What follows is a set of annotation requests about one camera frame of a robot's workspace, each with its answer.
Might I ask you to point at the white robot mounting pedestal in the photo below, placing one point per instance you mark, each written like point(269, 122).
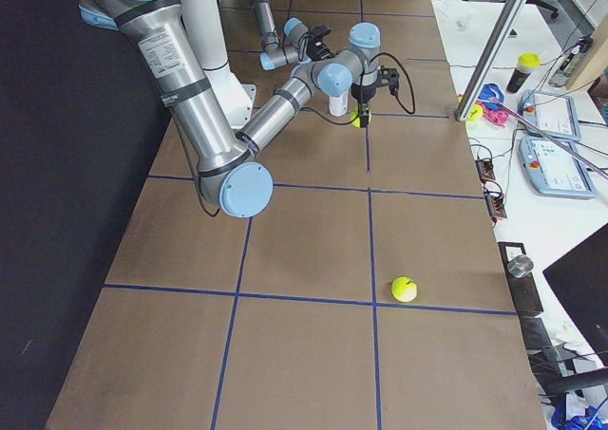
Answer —
point(205, 34)

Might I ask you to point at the yellow ball among toys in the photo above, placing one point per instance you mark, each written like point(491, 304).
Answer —
point(475, 113)

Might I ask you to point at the yellow tennis ball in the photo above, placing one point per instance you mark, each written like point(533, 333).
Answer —
point(404, 289)
point(355, 118)

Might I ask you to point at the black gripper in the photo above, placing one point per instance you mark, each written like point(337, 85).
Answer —
point(319, 46)
point(361, 92)

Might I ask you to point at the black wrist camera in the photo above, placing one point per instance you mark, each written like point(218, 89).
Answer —
point(389, 77)

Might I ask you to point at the silver metal knob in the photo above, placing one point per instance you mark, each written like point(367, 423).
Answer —
point(519, 266)

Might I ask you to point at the dark bottle yellow lid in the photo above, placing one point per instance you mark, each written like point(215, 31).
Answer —
point(527, 63)

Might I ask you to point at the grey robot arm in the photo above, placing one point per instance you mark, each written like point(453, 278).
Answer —
point(304, 44)
point(182, 43)

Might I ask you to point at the blue teach pendant far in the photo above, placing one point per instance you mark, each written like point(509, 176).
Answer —
point(554, 114)

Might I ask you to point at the blue teach pendant near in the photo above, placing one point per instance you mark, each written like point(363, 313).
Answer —
point(552, 171)

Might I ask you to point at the black monitor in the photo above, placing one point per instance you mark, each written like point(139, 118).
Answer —
point(579, 280)

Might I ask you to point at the pink and blue toy pile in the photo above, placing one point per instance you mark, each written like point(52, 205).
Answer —
point(490, 100)

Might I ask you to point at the orange black connector board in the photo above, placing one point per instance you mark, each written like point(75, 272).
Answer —
point(493, 192)

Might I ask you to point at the white tennis ball can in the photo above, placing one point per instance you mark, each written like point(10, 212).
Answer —
point(338, 106)

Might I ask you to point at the blue teach pendant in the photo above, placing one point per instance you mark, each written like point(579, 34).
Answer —
point(552, 171)
point(554, 114)

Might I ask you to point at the aluminium frame post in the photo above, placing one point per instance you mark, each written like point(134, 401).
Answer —
point(505, 21)

